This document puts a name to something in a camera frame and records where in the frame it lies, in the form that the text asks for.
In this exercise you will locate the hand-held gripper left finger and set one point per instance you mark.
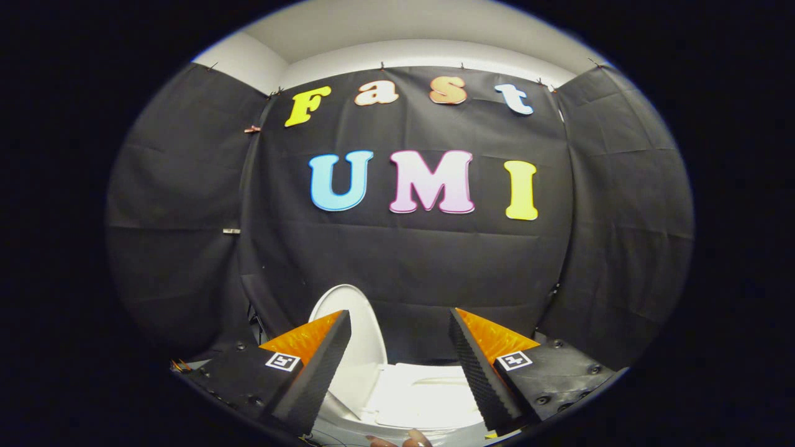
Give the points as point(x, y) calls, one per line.
point(323, 375)

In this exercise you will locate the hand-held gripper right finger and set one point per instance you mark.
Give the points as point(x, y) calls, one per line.
point(477, 375)

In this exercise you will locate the black backdrop cloth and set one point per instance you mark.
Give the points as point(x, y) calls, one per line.
point(404, 261)

